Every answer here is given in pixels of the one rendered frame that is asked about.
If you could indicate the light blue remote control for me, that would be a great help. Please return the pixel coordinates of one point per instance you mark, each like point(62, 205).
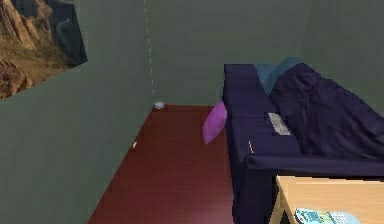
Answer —
point(325, 216)

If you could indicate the purple pillow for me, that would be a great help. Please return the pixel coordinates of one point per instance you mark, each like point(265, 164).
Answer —
point(215, 124)

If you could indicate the teal blue pillow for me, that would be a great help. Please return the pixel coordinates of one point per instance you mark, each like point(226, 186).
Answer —
point(275, 73)

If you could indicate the small tan object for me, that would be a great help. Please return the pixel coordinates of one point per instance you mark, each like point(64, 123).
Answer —
point(134, 144)

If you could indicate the small white round object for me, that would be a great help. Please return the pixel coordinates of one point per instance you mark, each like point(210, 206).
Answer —
point(159, 105)

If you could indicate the yellow pencil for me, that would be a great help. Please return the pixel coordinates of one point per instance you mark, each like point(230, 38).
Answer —
point(250, 146)

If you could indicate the grey remote control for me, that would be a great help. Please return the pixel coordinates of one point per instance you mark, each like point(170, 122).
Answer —
point(279, 123)

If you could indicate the framed rocky landscape picture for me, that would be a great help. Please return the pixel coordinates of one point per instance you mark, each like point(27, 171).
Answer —
point(30, 43)

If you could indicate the light wooden table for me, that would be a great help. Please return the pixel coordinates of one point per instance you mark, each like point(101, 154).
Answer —
point(333, 196)

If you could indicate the dark blue bed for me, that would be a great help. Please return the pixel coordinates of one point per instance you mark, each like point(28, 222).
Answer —
point(320, 120)

